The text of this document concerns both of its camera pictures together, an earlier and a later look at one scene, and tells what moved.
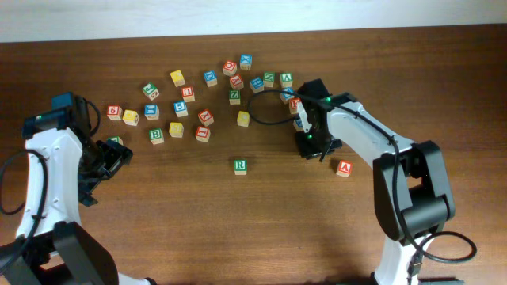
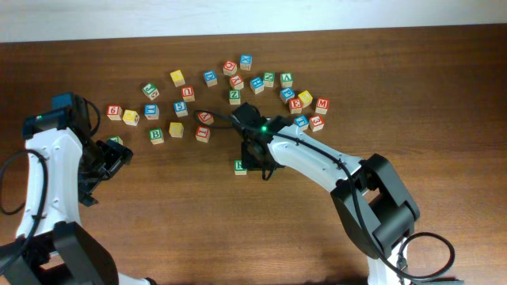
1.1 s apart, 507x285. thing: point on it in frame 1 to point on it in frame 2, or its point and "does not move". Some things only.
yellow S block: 176,130 does not move
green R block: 241,166 does not move
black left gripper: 105,163 does not move
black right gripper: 313,152 to 250,161
